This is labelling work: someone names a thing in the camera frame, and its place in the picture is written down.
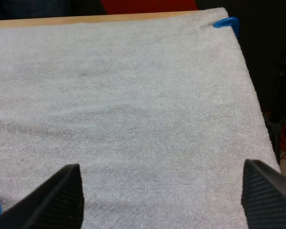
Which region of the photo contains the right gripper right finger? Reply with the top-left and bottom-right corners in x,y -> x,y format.
241,159 -> 286,229

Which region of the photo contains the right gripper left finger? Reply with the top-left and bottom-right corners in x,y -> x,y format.
0,163 -> 85,229

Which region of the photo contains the blue clip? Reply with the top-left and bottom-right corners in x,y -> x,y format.
212,16 -> 240,41

